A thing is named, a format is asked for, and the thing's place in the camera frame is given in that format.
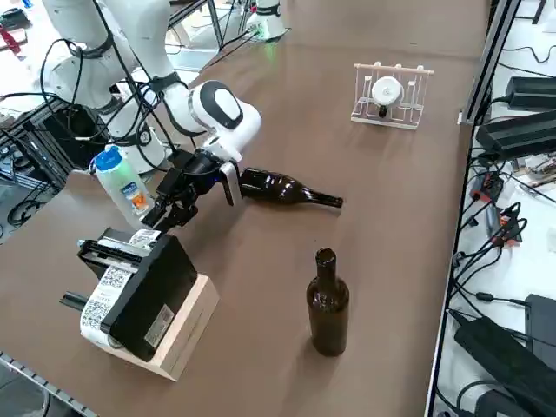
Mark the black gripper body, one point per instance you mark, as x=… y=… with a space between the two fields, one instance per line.
x=191 y=178

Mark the white QR code label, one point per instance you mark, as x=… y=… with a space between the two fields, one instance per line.
x=145 y=239

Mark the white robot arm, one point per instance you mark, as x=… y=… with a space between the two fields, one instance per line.
x=269 y=21
x=143 y=39

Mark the clear plastic bottle blue cap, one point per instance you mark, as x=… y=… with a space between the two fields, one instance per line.
x=119 y=182

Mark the black label dispenser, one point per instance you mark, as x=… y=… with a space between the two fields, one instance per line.
x=152 y=286

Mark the white label roll strip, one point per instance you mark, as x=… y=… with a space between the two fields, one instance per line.
x=104 y=295

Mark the wooden dispenser base block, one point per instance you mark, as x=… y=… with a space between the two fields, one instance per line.
x=191 y=321

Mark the dark glass bottle standing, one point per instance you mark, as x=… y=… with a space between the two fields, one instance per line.
x=328 y=313

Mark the black flat box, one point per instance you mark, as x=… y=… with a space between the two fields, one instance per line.
x=543 y=326

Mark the black equipment case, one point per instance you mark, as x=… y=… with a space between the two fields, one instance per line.
x=74 y=134

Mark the white cup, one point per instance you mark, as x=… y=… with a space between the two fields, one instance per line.
x=386 y=91

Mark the orange black connector device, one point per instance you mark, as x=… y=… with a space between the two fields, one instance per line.
x=488 y=187
x=506 y=226

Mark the black power adapter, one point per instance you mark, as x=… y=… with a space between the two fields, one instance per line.
x=517 y=134
x=499 y=360
x=532 y=93

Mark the aluminium table edge rail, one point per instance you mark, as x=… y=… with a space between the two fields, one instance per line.
x=39 y=378

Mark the white post bracket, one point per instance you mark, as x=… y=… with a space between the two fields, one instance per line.
x=462 y=118

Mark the aluminium frame post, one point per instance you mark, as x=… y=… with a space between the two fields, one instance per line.
x=491 y=56

